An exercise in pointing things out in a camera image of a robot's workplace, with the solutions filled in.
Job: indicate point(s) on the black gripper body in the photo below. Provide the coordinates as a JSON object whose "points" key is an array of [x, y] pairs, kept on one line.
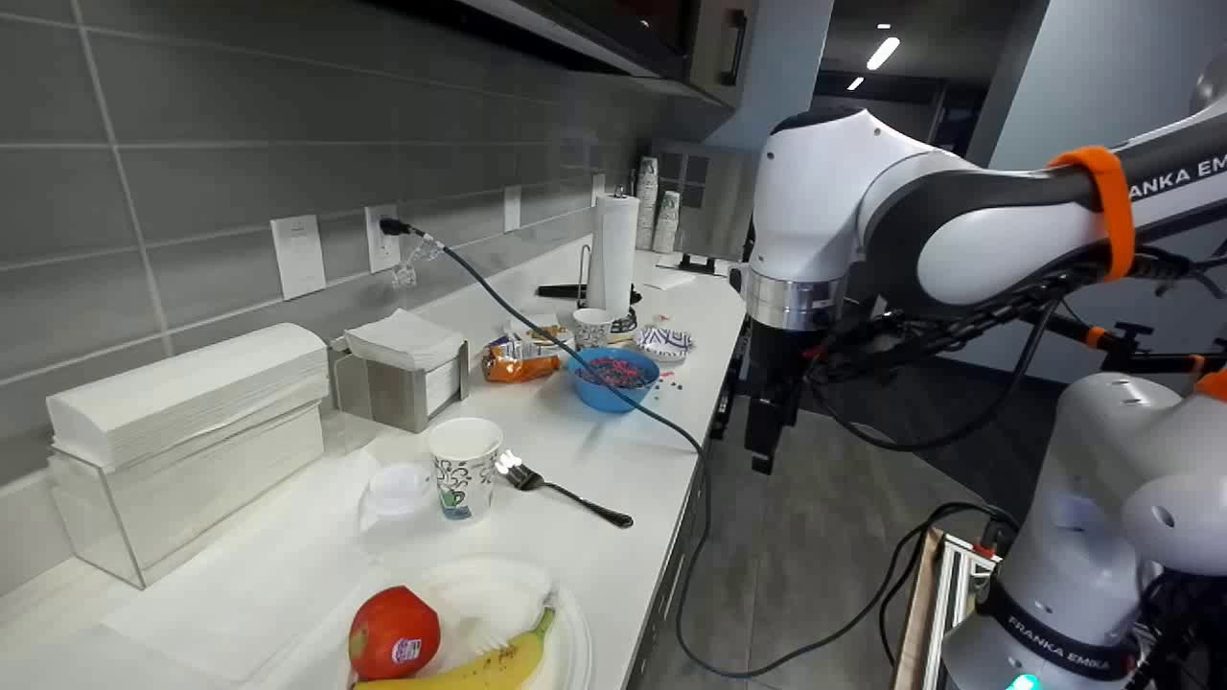
{"points": [[777, 369]]}

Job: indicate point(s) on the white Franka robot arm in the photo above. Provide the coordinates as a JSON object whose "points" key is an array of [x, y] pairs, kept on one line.
{"points": [[818, 195]]}

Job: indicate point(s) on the blue bowl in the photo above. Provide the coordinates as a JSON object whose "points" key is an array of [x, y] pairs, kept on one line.
{"points": [[615, 379]]}

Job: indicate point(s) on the clear cereal cup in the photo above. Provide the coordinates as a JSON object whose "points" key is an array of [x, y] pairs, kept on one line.
{"points": [[599, 326]]}

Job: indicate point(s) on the small printed white packet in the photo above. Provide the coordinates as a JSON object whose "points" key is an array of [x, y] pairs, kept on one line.
{"points": [[668, 342]]}

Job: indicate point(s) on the short white cup stack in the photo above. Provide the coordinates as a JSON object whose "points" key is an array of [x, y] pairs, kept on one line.
{"points": [[668, 219]]}

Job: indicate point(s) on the black plastic fork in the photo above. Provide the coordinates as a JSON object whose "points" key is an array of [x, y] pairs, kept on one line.
{"points": [[562, 487]]}

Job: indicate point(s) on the white paper towel roll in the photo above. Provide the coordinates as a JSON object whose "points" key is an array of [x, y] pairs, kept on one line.
{"points": [[610, 251]]}

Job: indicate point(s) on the tall white cup stack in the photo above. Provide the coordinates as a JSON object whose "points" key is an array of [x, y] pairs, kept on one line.
{"points": [[648, 196]]}

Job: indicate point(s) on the printed paper cup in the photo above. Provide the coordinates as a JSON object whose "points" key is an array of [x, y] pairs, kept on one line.
{"points": [[466, 467]]}

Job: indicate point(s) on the small ceiling light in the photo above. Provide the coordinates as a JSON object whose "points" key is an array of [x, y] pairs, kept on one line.
{"points": [[856, 81]]}

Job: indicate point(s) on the yellow banana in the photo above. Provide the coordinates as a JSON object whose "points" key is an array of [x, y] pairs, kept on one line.
{"points": [[504, 664]]}

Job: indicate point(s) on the large ceiling light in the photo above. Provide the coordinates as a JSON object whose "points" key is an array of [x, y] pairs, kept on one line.
{"points": [[882, 50]]}

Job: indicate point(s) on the clear plastic lid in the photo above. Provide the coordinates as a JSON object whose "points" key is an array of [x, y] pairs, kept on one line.
{"points": [[395, 492]]}

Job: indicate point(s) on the metal napkin dispenser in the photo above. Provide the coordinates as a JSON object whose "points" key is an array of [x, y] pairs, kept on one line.
{"points": [[395, 369]]}

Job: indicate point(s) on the red apple with sticker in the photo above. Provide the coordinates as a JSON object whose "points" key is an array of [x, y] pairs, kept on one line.
{"points": [[394, 636]]}

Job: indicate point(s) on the white paper towel stack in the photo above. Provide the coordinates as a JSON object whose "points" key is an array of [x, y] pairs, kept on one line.
{"points": [[194, 390]]}

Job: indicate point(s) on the clear acrylic towel holder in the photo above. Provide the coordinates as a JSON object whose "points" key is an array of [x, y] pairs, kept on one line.
{"points": [[179, 501]]}

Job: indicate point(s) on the wooden frame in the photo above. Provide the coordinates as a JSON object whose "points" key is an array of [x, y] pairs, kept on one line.
{"points": [[934, 599]]}

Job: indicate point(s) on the white wall outlet plate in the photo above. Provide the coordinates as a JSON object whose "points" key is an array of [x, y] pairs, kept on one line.
{"points": [[298, 256], [380, 251], [510, 209]]}

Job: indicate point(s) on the dark wall cabinet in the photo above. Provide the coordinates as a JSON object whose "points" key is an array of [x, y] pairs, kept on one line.
{"points": [[615, 34]]}

